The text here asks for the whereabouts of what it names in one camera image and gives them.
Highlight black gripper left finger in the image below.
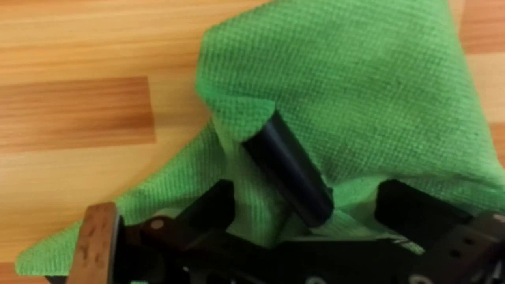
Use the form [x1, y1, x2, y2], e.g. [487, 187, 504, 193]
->
[68, 179, 237, 284]

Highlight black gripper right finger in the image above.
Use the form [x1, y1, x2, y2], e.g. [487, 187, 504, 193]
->
[376, 179, 505, 284]

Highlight green cloth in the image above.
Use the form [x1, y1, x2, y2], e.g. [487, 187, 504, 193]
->
[15, 0, 505, 280]

